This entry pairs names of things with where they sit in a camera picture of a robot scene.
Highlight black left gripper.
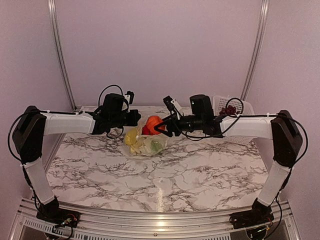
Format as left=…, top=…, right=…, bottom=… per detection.
left=110, top=109, right=140, bottom=128

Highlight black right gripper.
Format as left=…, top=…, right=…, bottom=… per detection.
left=154, top=111, right=205, bottom=137

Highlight fake orange pumpkin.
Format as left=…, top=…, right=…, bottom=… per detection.
left=145, top=115, right=163, bottom=135

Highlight clear zip top bag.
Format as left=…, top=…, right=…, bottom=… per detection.
left=126, top=115, right=169, bottom=156

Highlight fake red grapes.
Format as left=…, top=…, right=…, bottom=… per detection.
left=219, top=105, right=240, bottom=116

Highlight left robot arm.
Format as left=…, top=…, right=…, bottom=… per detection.
left=7, top=91, right=141, bottom=226

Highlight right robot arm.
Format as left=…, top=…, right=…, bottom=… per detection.
left=150, top=94, right=309, bottom=229

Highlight fake yellow banana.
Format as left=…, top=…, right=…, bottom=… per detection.
left=124, top=127, right=143, bottom=154

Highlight fake red apple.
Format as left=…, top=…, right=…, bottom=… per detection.
left=141, top=125, right=150, bottom=135

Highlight fake green lettuce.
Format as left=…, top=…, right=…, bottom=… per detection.
left=148, top=140, right=165, bottom=155

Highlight white perforated plastic basket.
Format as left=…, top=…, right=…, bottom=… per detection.
left=212, top=95, right=255, bottom=145

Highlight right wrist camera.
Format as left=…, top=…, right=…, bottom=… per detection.
left=163, top=95, right=184, bottom=119

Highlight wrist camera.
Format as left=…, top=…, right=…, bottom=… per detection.
left=163, top=95, right=184, bottom=119
left=124, top=90, right=135, bottom=105

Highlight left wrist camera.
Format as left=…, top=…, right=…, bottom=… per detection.
left=124, top=90, right=135, bottom=105

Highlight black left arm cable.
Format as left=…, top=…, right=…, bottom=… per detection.
left=7, top=84, right=128, bottom=167

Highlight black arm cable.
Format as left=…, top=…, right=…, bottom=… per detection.
left=179, top=97, right=309, bottom=168
left=7, top=84, right=128, bottom=167

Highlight aluminium front rail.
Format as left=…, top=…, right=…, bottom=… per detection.
left=8, top=198, right=301, bottom=240

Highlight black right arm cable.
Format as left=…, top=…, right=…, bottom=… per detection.
left=179, top=97, right=309, bottom=168

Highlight aluminium corner post left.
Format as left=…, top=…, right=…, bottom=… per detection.
left=47, top=0, right=77, bottom=111

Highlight aluminium corner post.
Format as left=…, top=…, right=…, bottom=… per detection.
left=47, top=0, right=77, bottom=111
left=240, top=0, right=270, bottom=101

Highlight aluminium corner post right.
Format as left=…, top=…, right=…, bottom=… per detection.
left=240, top=0, right=270, bottom=101

